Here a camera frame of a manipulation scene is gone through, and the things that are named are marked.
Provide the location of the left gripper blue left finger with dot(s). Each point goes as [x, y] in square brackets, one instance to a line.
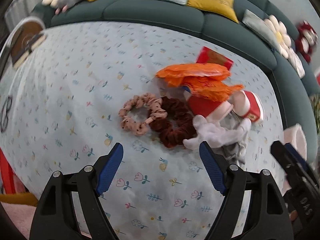
[107, 166]

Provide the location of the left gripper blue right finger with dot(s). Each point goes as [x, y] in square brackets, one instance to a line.
[215, 165]

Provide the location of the grey cloth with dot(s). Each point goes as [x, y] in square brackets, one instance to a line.
[235, 153]

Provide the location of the white cloth glove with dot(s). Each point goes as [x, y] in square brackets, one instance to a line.
[215, 135]

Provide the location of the dark red velvet scrunchie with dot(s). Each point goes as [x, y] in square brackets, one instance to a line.
[177, 126]

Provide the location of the pink dotted scrunchie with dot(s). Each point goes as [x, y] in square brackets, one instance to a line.
[140, 111]

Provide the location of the red white paper cup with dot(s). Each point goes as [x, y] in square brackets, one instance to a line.
[247, 104]

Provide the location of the orange plastic bag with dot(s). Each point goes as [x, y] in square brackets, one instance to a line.
[212, 90]
[175, 75]

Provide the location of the red gold gift envelope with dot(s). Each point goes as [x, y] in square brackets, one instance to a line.
[207, 55]

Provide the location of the white lined trash bin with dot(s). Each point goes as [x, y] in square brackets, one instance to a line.
[296, 137]

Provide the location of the floral light blue tablecloth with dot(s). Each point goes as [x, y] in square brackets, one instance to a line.
[65, 101]

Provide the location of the teal sectional sofa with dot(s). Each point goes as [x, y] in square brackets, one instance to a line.
[292, 92]

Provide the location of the black eyeglasses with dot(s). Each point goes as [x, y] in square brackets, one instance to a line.
[5, 113]

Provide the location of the white folded blanket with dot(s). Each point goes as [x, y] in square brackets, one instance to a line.
[296, 63]

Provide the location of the book on table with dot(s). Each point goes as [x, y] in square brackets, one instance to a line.
[26, 50]

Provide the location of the grey green cushion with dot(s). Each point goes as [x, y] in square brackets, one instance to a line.
[259, 27]

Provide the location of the daisy flower pillow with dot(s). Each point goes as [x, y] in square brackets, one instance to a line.
[280, 32]

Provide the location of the red white plush monkey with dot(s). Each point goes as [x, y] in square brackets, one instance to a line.
[307, 39]

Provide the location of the grey mouse plush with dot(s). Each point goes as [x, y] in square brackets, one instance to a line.
[64, 5]

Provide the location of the yellow cushion centre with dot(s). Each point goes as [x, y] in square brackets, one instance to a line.
[221, 7]

